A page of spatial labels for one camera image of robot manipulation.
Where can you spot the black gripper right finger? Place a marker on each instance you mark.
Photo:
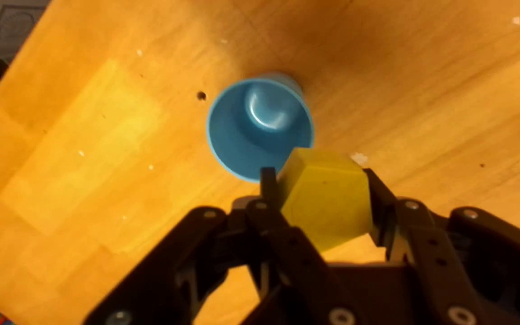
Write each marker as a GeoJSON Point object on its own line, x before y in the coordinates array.
{"type": "Point", "coordinates": [441, 265]}

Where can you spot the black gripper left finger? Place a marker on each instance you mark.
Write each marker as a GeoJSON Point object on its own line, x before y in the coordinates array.
{"type": "Point", "coordinates": [211, 265]}

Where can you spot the yellow block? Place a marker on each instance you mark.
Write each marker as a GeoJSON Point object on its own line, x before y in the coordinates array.
{"type": "Point", "coordinates": [325, 196]}

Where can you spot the light blue cup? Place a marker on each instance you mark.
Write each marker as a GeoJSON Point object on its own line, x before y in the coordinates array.
{"type": "Point", "coordinates": [253, 129]}

